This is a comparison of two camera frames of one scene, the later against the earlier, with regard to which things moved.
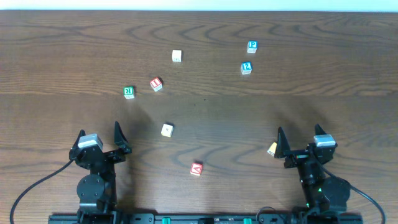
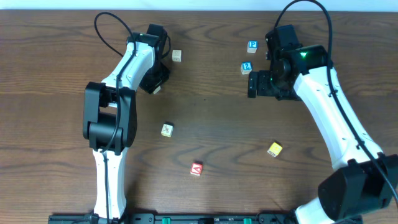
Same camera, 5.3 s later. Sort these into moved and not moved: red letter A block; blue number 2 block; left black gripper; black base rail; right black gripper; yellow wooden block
Moved: right black gripper; left black gripper
Not moved: blue number 2 block; black base rail; red letter A block; yellow wooden block
